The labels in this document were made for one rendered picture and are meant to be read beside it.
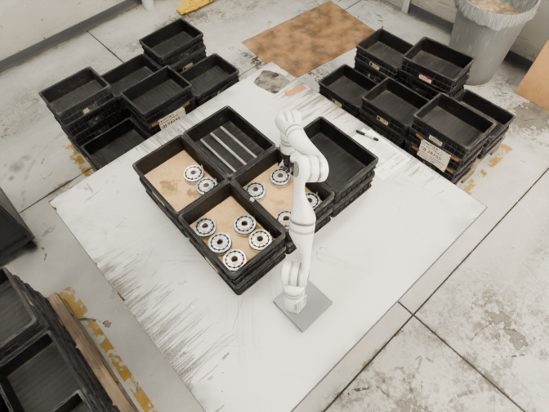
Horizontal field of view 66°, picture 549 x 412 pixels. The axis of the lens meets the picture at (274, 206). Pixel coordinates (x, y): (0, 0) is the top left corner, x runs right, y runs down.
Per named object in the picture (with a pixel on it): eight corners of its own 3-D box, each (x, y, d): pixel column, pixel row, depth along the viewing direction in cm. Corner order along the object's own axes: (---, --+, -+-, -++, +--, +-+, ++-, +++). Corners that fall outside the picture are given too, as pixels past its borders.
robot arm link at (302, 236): (314, 228, 146) (287, 224, 147) (305, 293, 156) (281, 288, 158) (317, 217, 154) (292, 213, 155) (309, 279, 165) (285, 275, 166)
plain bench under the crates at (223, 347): (445, 266, 267) (488, 206, 208) (257, 467, 212) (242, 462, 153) (275, 134, 335) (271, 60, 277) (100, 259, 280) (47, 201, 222)
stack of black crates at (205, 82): (221, 87, 347) (215, 51, 319) (244, 105, 335) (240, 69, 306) (182, 111, 334) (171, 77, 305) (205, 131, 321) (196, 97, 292)
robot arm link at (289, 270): (278, 276, 154) (279, 295, 168) (303, 281, 153) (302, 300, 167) (283, 254, 159) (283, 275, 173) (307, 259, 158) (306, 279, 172)
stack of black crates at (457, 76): (457, 110, 321) (479, 60, 283) (431, 133, 310) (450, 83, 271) (412, 83, 340) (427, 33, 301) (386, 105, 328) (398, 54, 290)
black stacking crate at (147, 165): (232, 193, 206) (229, 179, 197) (182, 229, 196) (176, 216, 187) (186, 149, 223) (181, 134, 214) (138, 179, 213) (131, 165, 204)
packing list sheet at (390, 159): (412, 158, 227) (412, 157, 227) (385, 181, 219) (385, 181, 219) (366, 126, 241) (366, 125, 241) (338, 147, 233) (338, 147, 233)
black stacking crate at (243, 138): (278, 160, 216) (277, 145, 207) (233, 193, 206) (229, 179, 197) (230, 120, 233) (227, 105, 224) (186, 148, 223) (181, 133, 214)
